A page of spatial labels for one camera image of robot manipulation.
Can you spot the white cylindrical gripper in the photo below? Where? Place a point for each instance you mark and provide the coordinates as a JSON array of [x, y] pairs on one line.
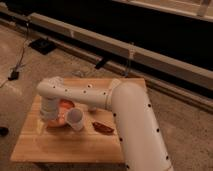
[[49, 109]]

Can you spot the orange ceramic bowl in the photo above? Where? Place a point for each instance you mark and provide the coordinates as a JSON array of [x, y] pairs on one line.
[[64, 107]]

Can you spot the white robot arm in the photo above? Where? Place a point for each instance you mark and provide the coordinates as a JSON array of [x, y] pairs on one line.
[[140, 138]]

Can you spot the white plastic cup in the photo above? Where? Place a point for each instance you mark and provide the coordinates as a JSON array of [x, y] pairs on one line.
[[74, 117]]

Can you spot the small black object left edge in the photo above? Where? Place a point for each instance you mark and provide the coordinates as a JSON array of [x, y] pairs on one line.
[[4, 131]]

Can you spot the brown reddish food item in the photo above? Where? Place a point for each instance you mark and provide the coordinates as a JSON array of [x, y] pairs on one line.
[[102, 128]]

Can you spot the wooden board table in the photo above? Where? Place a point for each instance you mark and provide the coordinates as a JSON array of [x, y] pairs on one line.
[[64, 145]]

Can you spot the black flat mat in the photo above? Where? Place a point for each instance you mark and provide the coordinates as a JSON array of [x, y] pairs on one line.
[[43, 46]]

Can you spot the black clip on rail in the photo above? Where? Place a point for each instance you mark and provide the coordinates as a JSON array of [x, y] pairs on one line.
[[101, 63]]

